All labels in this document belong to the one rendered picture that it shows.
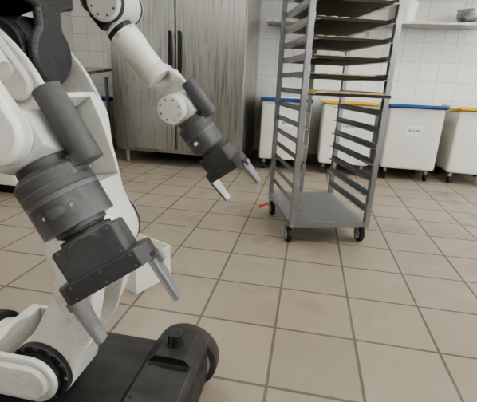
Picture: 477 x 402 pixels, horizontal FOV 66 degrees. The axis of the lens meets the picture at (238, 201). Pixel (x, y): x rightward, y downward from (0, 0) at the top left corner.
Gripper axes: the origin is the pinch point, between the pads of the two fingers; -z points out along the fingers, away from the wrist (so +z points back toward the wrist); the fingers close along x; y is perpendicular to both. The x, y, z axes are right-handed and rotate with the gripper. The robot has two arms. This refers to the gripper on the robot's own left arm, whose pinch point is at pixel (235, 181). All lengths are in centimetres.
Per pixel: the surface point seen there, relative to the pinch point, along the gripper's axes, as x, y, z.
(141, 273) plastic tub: -83, 22, -18
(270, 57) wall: -98, 364, 40
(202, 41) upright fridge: -113, 267, 85
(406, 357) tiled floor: -1, 23, -90
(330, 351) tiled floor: -21, 15, -74
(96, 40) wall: -260, 326, 187
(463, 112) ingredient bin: 42, 327, -116
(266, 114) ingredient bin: -109, 288, -8
